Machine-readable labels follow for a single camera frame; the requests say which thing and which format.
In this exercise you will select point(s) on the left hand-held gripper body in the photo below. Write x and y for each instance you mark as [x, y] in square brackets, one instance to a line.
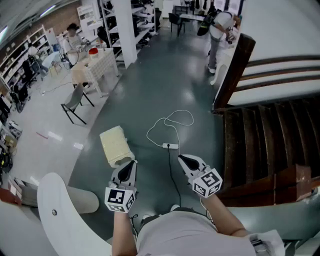
[120, 197]

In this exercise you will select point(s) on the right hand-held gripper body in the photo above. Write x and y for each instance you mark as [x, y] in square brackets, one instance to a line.
[207, 182]

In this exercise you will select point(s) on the white kidney-shaped table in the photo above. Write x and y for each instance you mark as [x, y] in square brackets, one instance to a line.
[60, 225]

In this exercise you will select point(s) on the person's right forearm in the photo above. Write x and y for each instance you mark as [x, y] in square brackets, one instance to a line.
[220, 217]

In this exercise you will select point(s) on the person's left forearm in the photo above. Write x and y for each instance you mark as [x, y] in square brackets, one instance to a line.
[122, 232]

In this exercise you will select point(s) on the small black three-spoke ring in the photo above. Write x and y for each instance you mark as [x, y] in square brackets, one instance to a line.
[54, 212]

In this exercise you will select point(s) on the person's left white shoe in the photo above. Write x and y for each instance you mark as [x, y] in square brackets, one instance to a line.
[147, 218]

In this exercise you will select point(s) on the person's white shoe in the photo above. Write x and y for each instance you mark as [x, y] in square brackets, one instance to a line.
[147, 218]
[175, 207]

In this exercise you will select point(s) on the person's right white shoe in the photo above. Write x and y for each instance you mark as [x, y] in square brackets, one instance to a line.
[175, 207]

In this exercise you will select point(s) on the white power strip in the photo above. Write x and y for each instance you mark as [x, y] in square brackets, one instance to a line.
[170, 145]

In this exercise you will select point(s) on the person's white shirt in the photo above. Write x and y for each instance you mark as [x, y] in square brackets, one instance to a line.
[187, 237]

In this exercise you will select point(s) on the dark wooden staircase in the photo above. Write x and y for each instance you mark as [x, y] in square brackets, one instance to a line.
[262, 140]

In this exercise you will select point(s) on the grey low cabinet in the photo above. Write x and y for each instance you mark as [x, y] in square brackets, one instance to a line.
[27, 192]

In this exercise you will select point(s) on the red floor stick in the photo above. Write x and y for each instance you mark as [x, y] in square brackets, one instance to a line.
[42, 135]

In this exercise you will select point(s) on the white curvy-legged furniture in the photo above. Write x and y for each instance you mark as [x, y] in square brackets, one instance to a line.
[220, 72]

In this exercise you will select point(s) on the red wooden board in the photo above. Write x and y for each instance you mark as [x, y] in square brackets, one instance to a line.
[7, 196]

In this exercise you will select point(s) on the table with cream tablecloth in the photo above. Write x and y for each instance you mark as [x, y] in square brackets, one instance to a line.
[95, 67]

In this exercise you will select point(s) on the red lidded white bucket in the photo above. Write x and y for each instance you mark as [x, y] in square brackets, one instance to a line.
[93, 53]

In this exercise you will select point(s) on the pale round table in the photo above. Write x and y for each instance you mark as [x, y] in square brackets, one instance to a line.
[53, 58]

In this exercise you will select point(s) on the black office chair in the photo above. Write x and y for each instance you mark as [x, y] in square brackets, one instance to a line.
[28, 72]

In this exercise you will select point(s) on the metal shelving rack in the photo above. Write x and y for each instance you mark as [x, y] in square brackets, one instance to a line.
[140, 22]

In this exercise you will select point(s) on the grey chair black frame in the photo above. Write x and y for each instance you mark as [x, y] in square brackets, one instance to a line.
[75, 97]

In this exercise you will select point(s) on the white wall shelves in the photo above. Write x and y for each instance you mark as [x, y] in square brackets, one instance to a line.
[17, 55]

